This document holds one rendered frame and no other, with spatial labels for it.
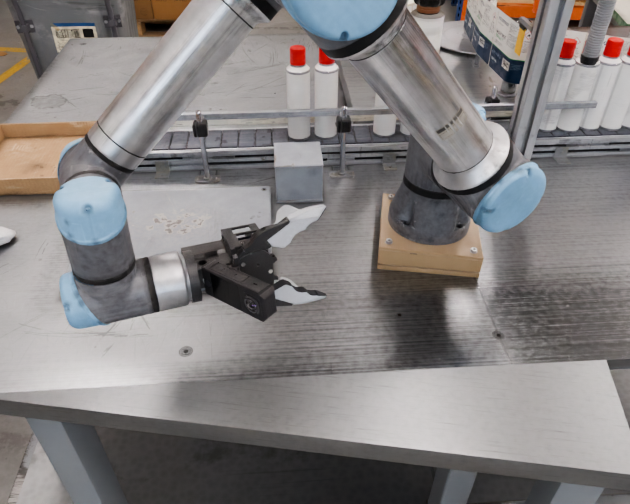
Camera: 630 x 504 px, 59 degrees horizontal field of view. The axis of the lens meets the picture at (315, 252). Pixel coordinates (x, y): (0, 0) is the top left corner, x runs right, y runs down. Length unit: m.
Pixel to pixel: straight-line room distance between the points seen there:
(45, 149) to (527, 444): 1.21
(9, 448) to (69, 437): 0.97
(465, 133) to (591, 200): 0.61
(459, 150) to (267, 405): 0.44
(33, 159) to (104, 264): 0.80
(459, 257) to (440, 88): 0.38
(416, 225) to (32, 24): 2.61
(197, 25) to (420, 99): 0.28
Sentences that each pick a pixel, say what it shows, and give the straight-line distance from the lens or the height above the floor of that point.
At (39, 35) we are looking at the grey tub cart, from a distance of 3.32.
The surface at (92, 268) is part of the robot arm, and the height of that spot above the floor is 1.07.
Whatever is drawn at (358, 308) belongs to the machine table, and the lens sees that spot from 0.95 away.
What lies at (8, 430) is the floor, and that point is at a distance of 2.01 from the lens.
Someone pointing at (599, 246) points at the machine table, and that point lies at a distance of 1.20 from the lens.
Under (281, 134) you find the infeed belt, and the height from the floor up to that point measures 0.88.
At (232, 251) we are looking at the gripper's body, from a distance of 0.76.
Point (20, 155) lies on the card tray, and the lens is 1.51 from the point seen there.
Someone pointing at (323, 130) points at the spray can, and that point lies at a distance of 1.30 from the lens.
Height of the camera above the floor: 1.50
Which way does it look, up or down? 40 degrees down
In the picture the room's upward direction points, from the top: straight up
